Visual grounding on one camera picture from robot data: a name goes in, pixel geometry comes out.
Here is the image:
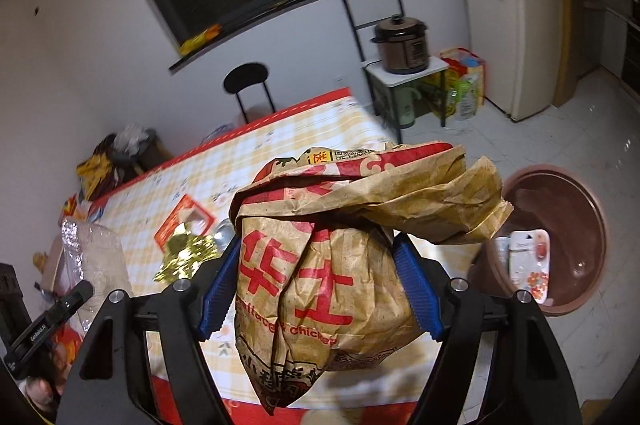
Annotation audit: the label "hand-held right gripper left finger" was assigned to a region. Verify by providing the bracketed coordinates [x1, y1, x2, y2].
[55, 236, 242, 425]

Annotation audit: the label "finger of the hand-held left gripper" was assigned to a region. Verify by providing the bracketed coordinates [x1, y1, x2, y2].
[45, 280, 97, 328]

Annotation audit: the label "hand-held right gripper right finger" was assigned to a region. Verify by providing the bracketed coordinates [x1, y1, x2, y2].
[392, 232, 583, 425]

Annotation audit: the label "white grainy plastic pouch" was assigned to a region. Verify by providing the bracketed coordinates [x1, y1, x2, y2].
[59, 217, 133, 306]

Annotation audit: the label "gold foil wrapper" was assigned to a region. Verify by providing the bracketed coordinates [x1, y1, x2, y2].
[154, 230, 226, 286]

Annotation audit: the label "red food package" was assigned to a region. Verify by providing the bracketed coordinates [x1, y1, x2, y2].
[154, 194, 216, 251]

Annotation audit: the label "brown paper bag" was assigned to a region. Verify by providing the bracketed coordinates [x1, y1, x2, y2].
[231, 142, 515, 416]

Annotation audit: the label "clear blister package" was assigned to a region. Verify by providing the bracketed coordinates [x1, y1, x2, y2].
[492, 229, 551, 306]

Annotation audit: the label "brown trash bin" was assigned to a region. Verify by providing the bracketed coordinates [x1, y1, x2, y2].
[467, 165, 608, 318]

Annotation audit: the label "person's left hand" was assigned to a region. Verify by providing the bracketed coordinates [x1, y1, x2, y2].
[17, 377, 58, 411]

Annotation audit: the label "yellow snack bags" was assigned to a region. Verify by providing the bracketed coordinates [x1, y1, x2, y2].
[76, 152, 113, 201]

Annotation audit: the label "crumpled clear plastic bag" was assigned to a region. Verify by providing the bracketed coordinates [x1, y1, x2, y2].
[112, 125, 151, 156]

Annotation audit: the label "yellow plaid table cover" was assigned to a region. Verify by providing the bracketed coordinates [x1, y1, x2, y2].
[82, 98, 493, 406]

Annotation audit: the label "green kettle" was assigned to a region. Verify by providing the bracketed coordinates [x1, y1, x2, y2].
[392, 85, 421, 131]

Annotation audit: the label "colourful shopping bag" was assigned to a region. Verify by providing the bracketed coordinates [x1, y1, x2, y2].
[439, 46, 487, 121]

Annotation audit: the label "black rack with white top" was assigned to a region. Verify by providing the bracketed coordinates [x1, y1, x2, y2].
[341, 0, 451, 141]

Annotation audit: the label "black round-back chair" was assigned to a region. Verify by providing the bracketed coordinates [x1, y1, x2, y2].
[223, 62, 278, 123]

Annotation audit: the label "dark window sill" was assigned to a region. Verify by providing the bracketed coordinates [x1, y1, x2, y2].
[169, 0, 421, 76]

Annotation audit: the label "brown pressure cooker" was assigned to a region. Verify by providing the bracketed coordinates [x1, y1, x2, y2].
[371, 14, 431, 75]

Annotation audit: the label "yellow snack packet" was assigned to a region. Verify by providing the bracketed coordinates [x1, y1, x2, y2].
[180, 24, 223, 55]

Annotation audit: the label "white refrigerator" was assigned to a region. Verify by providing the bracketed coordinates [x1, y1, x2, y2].
[462, 0, 568, 123]

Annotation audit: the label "black kitchen oven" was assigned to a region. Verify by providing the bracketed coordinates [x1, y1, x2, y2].
[605, 0, 640, 91]

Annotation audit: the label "wooden door frame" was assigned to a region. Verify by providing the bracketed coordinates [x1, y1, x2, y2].
[552, 0, 583, 106]

